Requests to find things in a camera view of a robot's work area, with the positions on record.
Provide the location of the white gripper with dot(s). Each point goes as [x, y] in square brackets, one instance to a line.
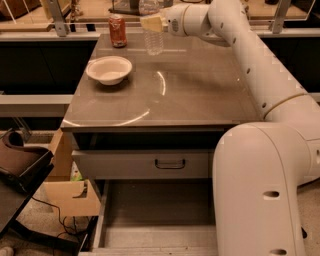
[173, 22]

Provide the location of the clear plastic water bottle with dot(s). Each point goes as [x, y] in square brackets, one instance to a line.
[153, 40]

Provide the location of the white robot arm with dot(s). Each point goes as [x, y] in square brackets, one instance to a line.
[257, 167]

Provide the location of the red coke can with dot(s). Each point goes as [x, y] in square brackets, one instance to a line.
[117, 31]

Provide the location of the white bowl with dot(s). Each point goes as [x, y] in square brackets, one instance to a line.
[109, 70]

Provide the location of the grey drawer cabinet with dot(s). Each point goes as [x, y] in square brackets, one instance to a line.
[171, 107]

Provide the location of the cardboard box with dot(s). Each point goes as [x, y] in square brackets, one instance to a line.
[64, 186]

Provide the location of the black chair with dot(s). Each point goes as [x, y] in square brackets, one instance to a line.
[22, 170]

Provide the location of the black drawer handle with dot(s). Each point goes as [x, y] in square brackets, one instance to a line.
[170, 165]

